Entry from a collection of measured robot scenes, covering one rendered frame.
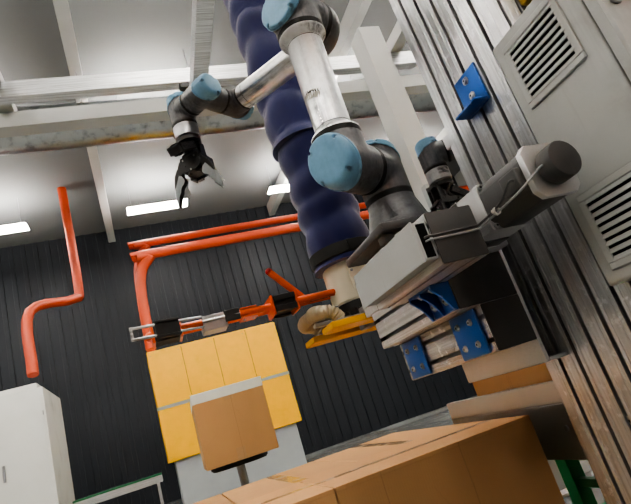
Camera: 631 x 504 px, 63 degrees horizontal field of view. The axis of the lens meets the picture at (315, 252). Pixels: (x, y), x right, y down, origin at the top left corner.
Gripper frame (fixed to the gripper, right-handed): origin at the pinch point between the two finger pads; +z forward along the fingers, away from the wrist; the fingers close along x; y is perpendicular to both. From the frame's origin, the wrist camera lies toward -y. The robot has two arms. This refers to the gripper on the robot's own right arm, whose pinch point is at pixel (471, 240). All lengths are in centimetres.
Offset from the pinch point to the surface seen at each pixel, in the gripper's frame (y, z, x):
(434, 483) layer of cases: 35, 59, -6
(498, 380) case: -9, 41, -26
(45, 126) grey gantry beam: 128, -203, -212
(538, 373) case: -9.4, 42.3, -6.8
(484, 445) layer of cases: 18, 55, -6
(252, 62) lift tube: 42, -88, -22
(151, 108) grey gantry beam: 55, -207, -205
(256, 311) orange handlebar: 64, 1, -23
